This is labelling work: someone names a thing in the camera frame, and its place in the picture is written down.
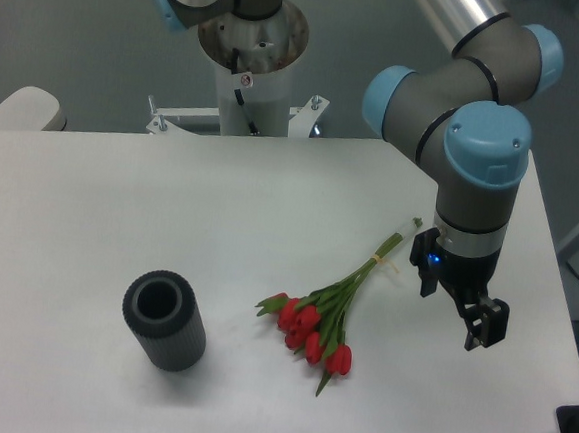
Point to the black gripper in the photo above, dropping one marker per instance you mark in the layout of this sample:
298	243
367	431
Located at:
466	280

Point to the white metal base bracket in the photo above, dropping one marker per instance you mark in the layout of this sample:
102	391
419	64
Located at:
303	121

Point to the red tulip bouquet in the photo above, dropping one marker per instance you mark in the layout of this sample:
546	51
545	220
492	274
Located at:
314	325

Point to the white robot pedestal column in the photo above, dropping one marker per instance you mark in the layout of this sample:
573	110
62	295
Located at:
253	62

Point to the dark grey ribbed vase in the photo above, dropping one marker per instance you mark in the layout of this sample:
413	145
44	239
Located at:
160	308

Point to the white chair seat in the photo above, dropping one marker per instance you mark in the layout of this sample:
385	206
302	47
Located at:
32	109

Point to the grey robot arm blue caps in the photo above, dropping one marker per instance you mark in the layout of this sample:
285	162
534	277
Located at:
460	124

